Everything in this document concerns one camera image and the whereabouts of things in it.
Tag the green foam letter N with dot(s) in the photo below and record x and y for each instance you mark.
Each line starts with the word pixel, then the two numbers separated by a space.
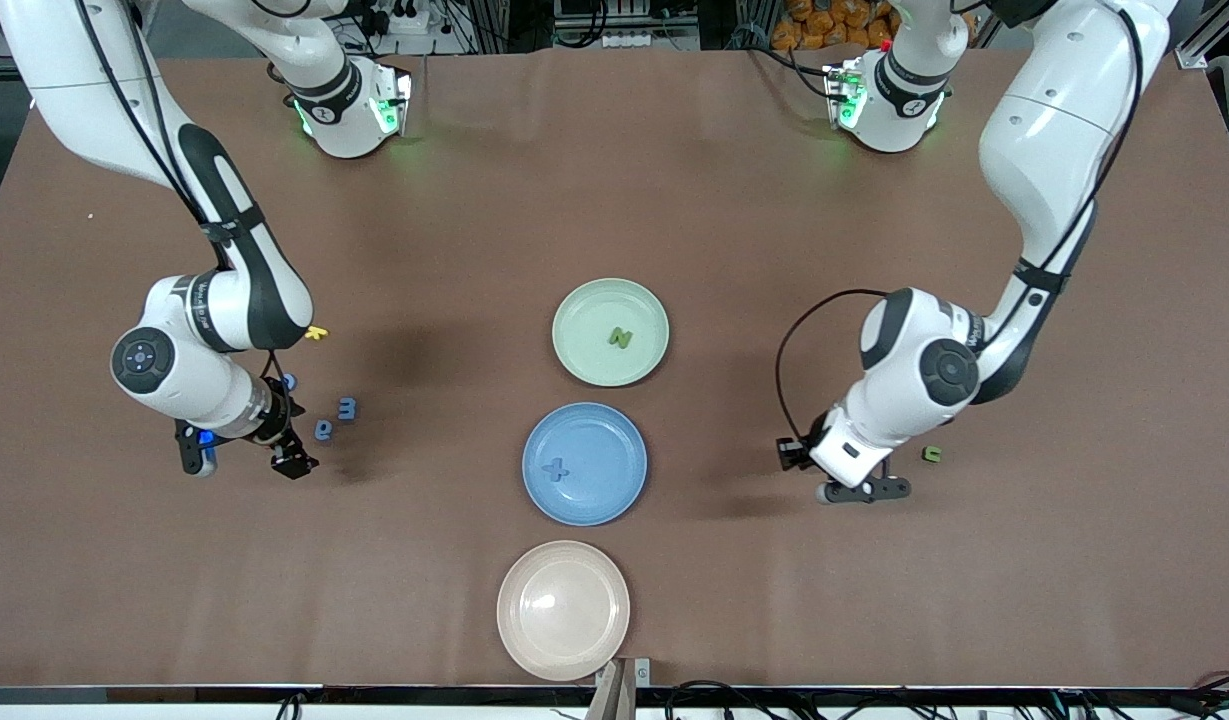
pixel 621 338

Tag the beige plate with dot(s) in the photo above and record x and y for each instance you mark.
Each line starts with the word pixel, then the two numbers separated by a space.
pixel 563 610

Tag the brown table cover sheet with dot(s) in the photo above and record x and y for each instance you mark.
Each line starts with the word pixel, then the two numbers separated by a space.
pixel 614 200

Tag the blue foam numeral six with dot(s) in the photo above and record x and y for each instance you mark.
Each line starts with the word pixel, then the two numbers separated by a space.
pixel 318 431

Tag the white power strip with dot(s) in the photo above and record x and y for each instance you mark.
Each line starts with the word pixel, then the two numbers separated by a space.
pixel 649 40

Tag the blue plate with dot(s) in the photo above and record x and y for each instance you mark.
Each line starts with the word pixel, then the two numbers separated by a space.
pixel 599 490

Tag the pale green plate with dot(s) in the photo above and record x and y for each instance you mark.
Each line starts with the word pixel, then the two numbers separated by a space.
pixel 589 310

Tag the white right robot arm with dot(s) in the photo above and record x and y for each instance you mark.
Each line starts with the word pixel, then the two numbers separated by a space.
pixel 84 90

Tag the bag of orange items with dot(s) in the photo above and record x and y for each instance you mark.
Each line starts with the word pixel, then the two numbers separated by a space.
pixel 819 20

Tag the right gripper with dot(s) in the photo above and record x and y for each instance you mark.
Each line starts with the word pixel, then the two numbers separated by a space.
pixel 283 441

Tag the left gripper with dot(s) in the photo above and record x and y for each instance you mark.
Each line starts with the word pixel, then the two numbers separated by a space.
pixel 796 452

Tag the blue foam letter X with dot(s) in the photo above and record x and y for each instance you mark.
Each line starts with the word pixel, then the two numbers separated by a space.
pixel 555 468

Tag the power strip with plugs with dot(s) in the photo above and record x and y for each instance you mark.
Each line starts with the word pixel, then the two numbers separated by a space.
pixel 404 15

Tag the metal table edge bracket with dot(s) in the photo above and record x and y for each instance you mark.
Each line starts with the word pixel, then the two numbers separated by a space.
pixel 624 690

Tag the blue foam letter E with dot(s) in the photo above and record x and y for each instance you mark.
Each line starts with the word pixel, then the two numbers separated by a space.
pixel 346 408

